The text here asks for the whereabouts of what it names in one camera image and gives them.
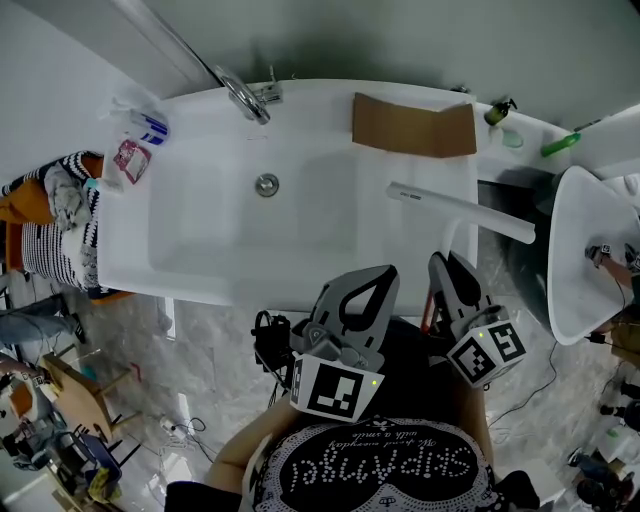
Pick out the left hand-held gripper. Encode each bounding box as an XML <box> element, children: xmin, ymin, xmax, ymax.
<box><xmin>288</xmin><ymin>264</ymin><xmax>401</xmax><ymax>424</ymax></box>

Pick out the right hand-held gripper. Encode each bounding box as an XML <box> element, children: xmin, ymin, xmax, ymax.
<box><xmin>428</xmin><ymin>251</ymin><xmax>527</xmax><ymax>389</ymax></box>

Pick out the person's left forearm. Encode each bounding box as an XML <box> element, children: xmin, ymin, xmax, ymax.
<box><xmin>206</xmin><ymin>404</ymin><xmax>301</xmax><ymax>501</ymax></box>

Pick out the person's right forearm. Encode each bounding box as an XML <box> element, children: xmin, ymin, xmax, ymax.
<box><xmin>452</xmin><ymin>382</ymin><xmax>496</xmax><ymax>481</ymax></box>

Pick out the person in black shirt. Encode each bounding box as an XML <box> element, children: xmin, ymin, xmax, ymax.
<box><xmin>164</xmin><ymin>314</ymin><xmax>544</xmax><ymax>512</ymax></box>

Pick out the white oval basin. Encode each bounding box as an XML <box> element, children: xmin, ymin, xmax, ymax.
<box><xmin>546</xmin><ymin>164</ymin><xmax>640</xmax><ymax>346</ymax></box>

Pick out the white bathtub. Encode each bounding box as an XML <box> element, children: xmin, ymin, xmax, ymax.
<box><xmin>97</xmin><ymin>79</ymin><xmax>481</xmax><ymax>319</ymax></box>

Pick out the brown cardboard sheet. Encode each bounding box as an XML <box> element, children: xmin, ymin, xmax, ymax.
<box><xmin>351</xmin><ymin>92</ymin><xmax>479</xmax><ymax>159</ymax></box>

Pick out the bright green bottle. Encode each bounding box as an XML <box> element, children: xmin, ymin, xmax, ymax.
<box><xmin>539</xmin><ymin>130</ymin><xmax>583</xmax><ymax>159</ymax></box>

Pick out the dark green pump bottle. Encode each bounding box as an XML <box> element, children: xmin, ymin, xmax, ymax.
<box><xmin>483</xmin><ymin>98</ymin><xmax>519</xmax><ymax>126</ymax></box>

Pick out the chrome faucet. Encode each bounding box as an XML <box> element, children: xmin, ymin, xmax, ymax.
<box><xmin>214</xmin><ymin>64</ymin><xmax>284</xmax><ymax>126</ymax></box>

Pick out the pink packet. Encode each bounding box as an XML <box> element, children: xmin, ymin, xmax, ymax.
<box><xmin>112</xmin><ymin>138</ymin><xmax>152</xmax><ymax>185</ymax></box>

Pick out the white blue toothpaste tube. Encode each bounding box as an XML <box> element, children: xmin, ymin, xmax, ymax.
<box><xmin>130</xmin><ymin>110</ymin><xmax>170</xmax><ymax>147</ymax></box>

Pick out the white teal tube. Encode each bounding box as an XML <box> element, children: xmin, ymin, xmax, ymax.
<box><xmin>83</xmin><ymin>175</ymin><xmax>125</xmax><ymax>195</ymax></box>

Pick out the clear plastic wrapper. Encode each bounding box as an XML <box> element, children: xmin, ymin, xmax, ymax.
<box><xmin>98</xmin><ymin>94</ymin><xmax>164</xmax><ymax>124</ymax></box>

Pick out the grey crumpled cloth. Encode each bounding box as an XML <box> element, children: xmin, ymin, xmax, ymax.
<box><xmin>43</xmin><ymin>164</ymin><xmax>94</xmax><ymax>231</ymax></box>

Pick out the black white knit cloth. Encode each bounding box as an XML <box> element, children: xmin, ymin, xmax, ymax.
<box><xmin>0</xmin><ymin>149</ymin><xmax>105</xmax><ymax>292</ymax></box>

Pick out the orange chair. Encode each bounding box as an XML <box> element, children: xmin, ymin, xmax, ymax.
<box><xmin>0</xmin><ymin>152</ymin><xmax>139</xmax><ymax>306</ymax></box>

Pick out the black cabled device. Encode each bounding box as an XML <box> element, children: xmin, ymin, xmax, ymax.
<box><xmin>252</xmin><ymin>309</ymin><xmax>294</xmax><ymax>387</ymax></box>

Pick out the black floor cable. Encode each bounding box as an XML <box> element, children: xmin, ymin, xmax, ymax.
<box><xmin>487</xmin><ymin>339</ymin><xmax>560</xmax><ymax>432</ymax></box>

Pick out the white wall ledge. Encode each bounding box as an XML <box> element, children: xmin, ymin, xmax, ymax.
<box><xmin>474</xmin><ymin>102</ymin><xmax>640</xmax><ymax>177</ymax></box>

